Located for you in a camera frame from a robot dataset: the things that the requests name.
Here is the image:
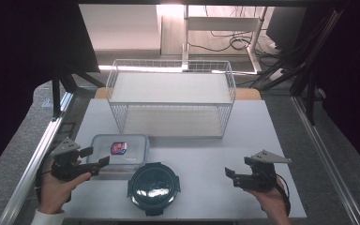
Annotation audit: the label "aluminium rail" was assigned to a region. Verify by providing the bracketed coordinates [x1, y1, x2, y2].
[292, 96, 360, 225]
[0, 92, 75, 225]

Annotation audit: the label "person's left hand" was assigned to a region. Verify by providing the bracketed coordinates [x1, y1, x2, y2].
[38, 158, 93, 216]

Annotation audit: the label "white metal desk frame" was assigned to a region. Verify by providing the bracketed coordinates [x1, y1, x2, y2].
[182, 4, 268, 75]

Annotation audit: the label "person's white left sleeve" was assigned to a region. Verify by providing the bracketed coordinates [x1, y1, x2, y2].
[30, 209, 68, 225]

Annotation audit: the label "black curtain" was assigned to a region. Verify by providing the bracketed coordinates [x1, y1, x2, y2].
[0, 0, 101, 182]
[306, 0, 360, 180]

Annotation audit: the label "dark green round container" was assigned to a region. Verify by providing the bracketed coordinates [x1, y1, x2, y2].
[127, 161, 182, 218]

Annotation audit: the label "black metal stand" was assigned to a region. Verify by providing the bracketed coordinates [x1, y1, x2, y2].
[51, 72, 106, 122]
[251, 8, 345, 127]

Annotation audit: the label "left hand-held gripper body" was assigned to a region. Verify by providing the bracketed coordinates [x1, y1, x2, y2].
[50, 137, 101, 183]

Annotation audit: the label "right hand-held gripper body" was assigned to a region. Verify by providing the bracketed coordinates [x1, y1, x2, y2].
[232, 149, 293, 192]

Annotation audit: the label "right hand-held gripper black cable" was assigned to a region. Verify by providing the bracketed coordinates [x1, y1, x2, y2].
[275, 173, 292, 218]

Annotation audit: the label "white wire shelf rack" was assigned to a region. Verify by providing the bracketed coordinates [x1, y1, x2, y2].
[105, 58, 237, 140]

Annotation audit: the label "clear rectangular food container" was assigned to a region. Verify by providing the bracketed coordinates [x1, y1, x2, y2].
[86, 133, 150, 181]

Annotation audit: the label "person's right hand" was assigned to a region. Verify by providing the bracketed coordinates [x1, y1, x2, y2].
[245, 177, 293, 225]

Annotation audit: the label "white cabinet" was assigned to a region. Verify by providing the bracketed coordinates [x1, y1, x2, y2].
[78, 4, 162, 52]

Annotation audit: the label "black floor cables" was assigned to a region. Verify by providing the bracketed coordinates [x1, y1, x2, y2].
[187, 5, 255, 53]

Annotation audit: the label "tan wooden board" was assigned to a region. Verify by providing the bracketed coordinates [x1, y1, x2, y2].
[93, 87, 263, 101]

